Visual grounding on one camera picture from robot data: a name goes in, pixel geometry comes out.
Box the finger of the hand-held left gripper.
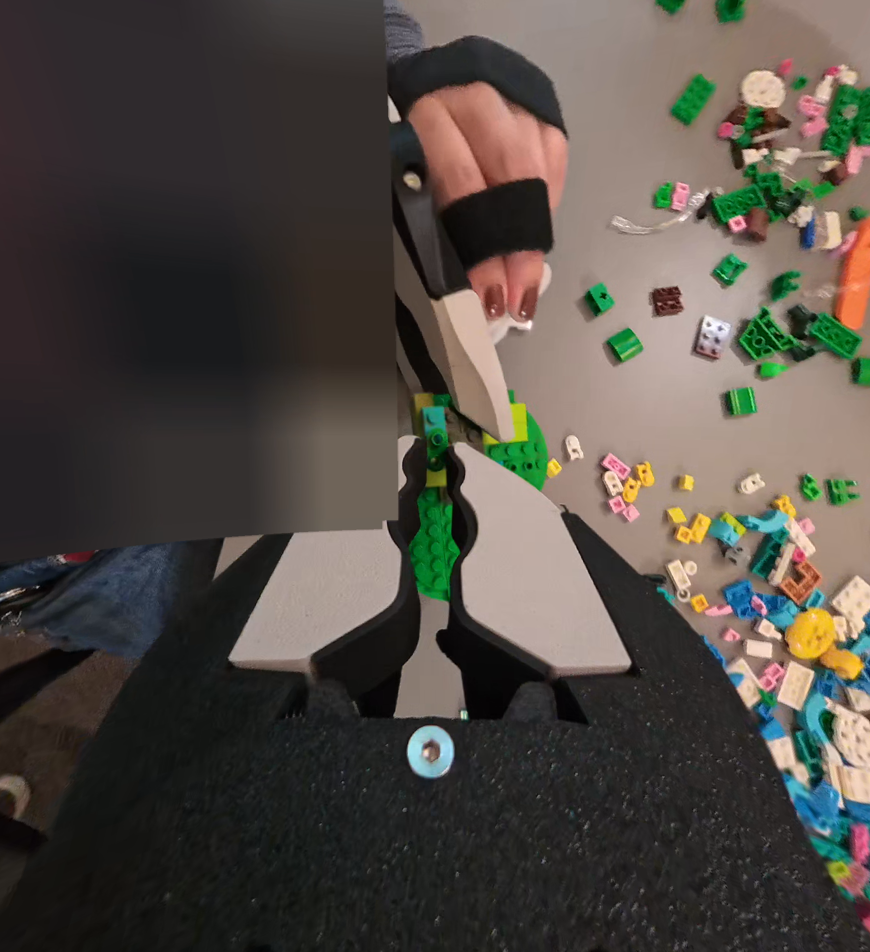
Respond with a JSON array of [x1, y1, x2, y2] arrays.
[[435, 286, 519, 445], [394, 223, 474, 419]]

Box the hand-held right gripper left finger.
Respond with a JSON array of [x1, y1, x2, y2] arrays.
[[228, 435, 424, 718]]

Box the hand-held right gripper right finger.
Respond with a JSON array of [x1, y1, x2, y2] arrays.
[[437, 442, 634, 719]]

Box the green toy brick model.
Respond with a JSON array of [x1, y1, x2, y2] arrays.
[[408, 390, 549, 605]]

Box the pile of colourful toy bricks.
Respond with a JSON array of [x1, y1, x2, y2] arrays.
[[658, 491, 870, 952]]

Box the scattered pink yellow toy bricks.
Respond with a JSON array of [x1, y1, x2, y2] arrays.
[[546, 435, 703, 545]]

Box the person's jeans leg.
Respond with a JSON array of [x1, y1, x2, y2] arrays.
[[0, 541, 225, 664]]

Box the orange brick separator tool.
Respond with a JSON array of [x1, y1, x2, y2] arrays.
[[835, 215, 870, 332]]

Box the scatter of green toy bricks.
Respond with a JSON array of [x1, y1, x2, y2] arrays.
[[582, 0, 870, 419]]

